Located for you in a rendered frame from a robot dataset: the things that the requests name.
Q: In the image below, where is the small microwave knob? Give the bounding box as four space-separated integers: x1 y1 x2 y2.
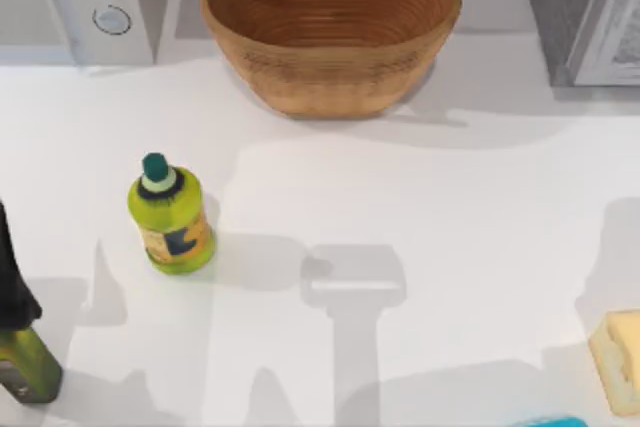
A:
91 3 134 37

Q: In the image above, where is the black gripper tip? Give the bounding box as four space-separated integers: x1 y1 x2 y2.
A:
0 200 44 332

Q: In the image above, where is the blue object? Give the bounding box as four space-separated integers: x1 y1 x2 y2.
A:
510 414 587 427

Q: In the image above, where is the pale yellow bread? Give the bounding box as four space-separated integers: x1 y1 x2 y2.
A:
587 310 640 417

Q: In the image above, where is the green bottle with dark cap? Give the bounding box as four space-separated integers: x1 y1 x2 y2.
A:
126 151 218 276

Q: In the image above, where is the olive green bottle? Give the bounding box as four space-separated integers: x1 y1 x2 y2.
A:
0 325 64 405

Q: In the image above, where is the brown woven basket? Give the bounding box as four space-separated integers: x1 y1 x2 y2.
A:
200 0 463 121

